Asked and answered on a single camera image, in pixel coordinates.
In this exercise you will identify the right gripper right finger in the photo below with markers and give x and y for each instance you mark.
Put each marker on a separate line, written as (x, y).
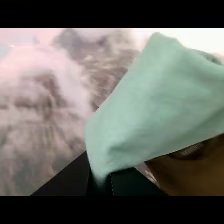
(133, 185)

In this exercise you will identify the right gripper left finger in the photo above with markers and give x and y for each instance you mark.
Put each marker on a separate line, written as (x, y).
(71, 180)

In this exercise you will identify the mint green garment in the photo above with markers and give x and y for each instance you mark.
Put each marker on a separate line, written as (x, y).
(160, 106)

